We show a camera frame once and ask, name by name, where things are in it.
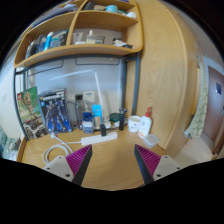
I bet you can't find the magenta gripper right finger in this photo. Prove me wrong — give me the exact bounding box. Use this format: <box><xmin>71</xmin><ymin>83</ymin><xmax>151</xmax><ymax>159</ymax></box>
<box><xmin>134</xmin><ymin>145</ymin><xmax>182</xmax><ymax>185</ymax></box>

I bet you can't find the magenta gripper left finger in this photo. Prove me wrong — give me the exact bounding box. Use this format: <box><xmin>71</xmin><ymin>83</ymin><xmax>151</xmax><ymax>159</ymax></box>
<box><xmin>44</xmin><ymin>145</ymin><xmax>92</xmax><ymax>185</ymax></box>

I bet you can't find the black charger plug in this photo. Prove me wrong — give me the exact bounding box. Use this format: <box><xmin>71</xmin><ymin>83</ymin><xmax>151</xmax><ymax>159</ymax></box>
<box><xmin>100</xmin><ymin>124</ymin><xmax>106</xmax><ymax>136</ymax></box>

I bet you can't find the clear plastic container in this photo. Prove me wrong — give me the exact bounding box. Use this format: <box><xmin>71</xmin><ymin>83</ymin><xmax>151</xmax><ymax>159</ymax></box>
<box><xmin>143</xmin><ymin>134</ymin><xmax>159</xmax><ymax>148</ymax></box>

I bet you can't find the white power strip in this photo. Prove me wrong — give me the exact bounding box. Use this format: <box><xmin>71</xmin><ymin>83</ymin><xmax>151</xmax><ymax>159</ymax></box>
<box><xmin>81</xmin><ymin>132</ymin><xmax>118</xmax><ymax>145</ymax></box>

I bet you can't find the white lotion pump bottle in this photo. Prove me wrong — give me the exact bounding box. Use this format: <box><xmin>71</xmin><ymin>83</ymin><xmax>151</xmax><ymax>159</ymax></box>
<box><xmin>138</xmin><ymin>107</ymin><xmax>152</xmax><ymax>138</ymax></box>

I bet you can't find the white cream jar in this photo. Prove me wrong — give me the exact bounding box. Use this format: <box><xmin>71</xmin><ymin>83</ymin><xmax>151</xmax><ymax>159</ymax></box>
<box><xmin>128</xmin><ymin>115</ymin><xmax>141</xmax><ymax>133</ymax></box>

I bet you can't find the blue small box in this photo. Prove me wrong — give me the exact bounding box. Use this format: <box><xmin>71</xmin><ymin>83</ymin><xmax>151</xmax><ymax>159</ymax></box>
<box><xmin>82</xmin><ymin>112</ymin><xmax>94</xmax><ymax>134</ymax></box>

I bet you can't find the black electric shaver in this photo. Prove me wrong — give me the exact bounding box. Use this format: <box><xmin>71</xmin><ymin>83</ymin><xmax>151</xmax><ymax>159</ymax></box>
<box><xmin>119</xmin><ymin>108</ymin><xmax>127</xmax><ymax>131</ymax></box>

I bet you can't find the patterned hanging towel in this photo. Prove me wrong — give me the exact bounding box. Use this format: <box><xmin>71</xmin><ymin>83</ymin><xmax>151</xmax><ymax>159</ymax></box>
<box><xmin>183</xmin><ymin>59</ymin><xmax>209</xmax><ymax>139</ymax></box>

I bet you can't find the green round tin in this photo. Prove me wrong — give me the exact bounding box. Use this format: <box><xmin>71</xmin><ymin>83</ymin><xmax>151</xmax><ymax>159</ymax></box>
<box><xmin>109</xmin><ymin>113</ymin><xmax>120</xmax><ymax>123</ymax></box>

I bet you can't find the light blue tall box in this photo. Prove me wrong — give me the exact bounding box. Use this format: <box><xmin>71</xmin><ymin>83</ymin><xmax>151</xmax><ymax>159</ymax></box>
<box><xmin>92</xmin><ymin>105</ymin><xmax>102</xmax><ymax>129</ymax></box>

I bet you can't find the blue robot model box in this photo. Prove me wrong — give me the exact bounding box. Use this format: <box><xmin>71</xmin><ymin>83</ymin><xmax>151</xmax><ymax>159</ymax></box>
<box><xmin>38</xmin><ymin>89</ymin><xmax>72</xmax><ymax>133</ymax></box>

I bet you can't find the green Lego box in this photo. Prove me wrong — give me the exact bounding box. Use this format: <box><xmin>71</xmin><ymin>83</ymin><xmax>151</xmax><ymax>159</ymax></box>
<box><xmin>17</xmin><ymin>87</ymin><xmax>47</xmax><ymax>140</ymax></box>

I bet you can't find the brown door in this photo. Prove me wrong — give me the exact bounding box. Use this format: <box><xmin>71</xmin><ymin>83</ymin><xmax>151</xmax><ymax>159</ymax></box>
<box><xmin>203</xmin><ymin>67</ymin><xmax>224</xmax><ymax>140</ymax></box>

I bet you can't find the glass perfume bottle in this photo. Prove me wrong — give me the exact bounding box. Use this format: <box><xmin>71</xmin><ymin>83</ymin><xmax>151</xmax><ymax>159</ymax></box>
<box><xmin>86</xmin><ymin>31</ymin><xmax>95</xmax><ymax>44</ymax></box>

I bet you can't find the blue tube on shelf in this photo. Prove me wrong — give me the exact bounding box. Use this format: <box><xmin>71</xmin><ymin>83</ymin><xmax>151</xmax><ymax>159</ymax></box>
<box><xmin>44</xmin><ymin>32</ymin><xmax>53</xmax><ymax>51</ymax></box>

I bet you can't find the teal tape roll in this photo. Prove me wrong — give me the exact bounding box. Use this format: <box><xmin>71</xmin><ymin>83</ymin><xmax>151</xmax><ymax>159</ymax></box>
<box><xmin>106</xmin><ymin>5</ymin><xmax>118</xmax><ymax>13</ymax></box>

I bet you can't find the white coiled cable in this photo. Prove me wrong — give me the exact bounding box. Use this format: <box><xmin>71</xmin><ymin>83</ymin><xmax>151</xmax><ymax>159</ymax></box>
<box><xmin>42</xmin><ymin>132</ymin><xmax>83</xmax><ymax>166</ymax></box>

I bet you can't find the black wall plug adapter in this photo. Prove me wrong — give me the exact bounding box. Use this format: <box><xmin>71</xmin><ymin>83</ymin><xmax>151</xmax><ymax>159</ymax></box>
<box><xmin>75</xmin><ymin>94</ymin><xmax>83</xmax><ymax>101</ymax></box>

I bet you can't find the wooden wall shelf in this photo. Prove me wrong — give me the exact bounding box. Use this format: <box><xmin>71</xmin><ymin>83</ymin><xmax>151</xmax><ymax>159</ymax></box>
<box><xmin>14</xmin><ymin>0</ymin><xmax>143</xmax><ymax>68</ymax></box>

